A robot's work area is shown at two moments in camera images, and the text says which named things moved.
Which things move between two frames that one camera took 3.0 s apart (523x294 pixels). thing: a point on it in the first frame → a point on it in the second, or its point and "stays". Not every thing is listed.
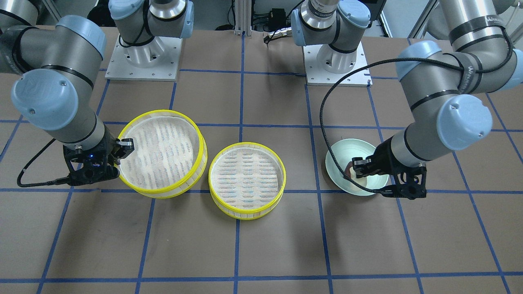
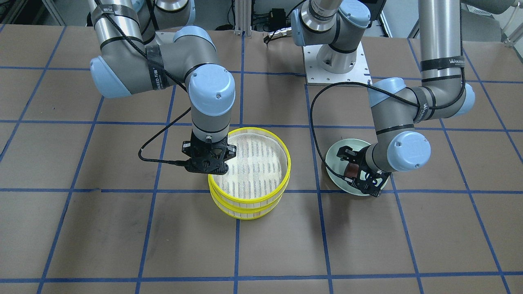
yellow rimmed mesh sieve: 170,156 → 260,172
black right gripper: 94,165 → 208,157
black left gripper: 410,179 → 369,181
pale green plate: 343,151 stays
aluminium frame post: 242,17 stays
